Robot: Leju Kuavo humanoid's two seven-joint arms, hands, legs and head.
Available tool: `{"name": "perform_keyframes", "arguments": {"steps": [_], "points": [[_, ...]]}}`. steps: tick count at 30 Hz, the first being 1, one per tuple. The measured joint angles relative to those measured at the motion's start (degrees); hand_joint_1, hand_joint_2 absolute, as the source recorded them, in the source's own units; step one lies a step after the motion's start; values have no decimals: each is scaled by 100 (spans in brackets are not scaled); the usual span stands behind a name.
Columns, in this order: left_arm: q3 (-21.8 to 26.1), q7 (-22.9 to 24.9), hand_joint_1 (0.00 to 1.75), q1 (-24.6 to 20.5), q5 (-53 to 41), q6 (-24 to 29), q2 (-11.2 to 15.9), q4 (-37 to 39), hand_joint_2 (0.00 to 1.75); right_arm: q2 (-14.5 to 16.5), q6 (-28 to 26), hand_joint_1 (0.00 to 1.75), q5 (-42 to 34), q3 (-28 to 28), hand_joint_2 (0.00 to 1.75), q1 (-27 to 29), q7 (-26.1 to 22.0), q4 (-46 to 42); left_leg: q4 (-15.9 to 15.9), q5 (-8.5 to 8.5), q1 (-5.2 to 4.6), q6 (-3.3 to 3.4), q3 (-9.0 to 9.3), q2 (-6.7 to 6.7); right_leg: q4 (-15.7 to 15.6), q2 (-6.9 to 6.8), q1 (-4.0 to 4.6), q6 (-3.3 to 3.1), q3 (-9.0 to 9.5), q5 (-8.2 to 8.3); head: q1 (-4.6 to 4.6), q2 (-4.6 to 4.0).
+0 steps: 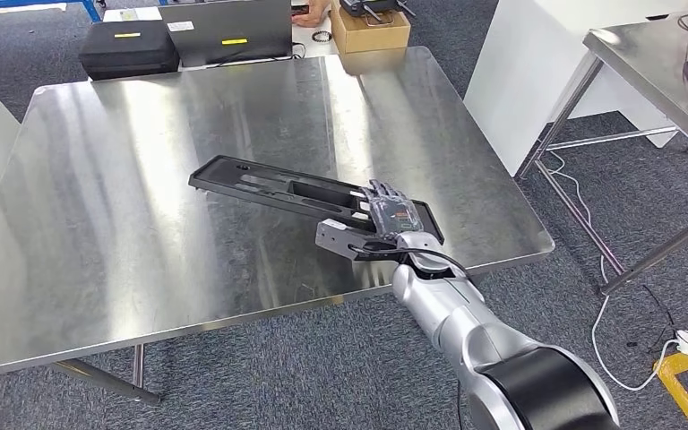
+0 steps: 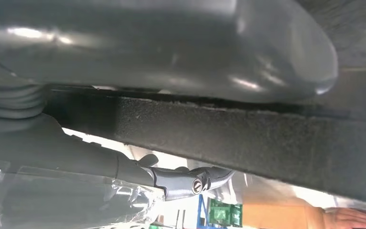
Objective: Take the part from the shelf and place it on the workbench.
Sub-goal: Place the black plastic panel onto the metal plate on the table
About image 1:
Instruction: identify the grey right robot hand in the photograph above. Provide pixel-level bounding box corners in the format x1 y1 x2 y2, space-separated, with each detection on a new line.
358 178 422 242

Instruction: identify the black plastic plate frame part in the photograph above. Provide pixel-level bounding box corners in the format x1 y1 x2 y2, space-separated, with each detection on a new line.
187 154 446 246

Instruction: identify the steel workbench table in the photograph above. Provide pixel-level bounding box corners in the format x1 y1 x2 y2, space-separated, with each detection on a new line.
0 45 556 409

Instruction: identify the brown cardboard box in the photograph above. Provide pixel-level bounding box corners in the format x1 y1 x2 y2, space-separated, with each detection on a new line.
328 0 412 56

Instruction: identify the black controller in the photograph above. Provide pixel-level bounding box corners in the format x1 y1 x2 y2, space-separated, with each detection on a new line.
338 0 417 20

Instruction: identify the person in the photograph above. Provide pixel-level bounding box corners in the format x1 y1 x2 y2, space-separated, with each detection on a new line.
290 0 332 29

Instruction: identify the black hard case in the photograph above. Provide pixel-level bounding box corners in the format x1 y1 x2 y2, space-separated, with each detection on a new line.
77 19 181 82

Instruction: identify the white labelled box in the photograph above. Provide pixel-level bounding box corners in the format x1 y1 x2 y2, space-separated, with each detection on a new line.
101 5 165 24

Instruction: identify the yellow floor tape square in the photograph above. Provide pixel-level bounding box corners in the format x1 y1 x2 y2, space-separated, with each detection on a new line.
651 352 688 430

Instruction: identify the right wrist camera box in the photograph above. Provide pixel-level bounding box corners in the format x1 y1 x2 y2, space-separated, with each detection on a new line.
314 218 403 263

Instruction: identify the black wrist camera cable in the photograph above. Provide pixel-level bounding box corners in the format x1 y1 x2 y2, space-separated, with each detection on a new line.
348 244 471 281

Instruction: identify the white power cable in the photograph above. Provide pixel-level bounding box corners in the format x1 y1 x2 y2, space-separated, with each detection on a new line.
540 150 682 393

